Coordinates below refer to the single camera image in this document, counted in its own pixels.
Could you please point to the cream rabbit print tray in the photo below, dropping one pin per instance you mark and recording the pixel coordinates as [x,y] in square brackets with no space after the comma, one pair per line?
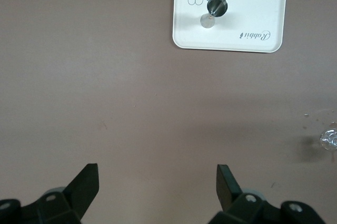
[252,3]

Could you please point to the brown table mat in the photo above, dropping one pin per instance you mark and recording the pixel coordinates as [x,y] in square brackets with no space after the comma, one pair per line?
[105,90]

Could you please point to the clear wine glass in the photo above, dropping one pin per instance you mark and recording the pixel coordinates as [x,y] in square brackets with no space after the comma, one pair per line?
[330,140]

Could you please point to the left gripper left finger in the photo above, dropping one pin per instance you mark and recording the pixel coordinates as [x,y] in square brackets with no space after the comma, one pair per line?
[65,205]

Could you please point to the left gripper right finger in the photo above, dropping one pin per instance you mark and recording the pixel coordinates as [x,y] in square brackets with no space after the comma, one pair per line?
[245,208]

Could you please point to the steel double jigger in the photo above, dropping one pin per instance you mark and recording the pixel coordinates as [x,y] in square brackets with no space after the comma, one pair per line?
[217,5]

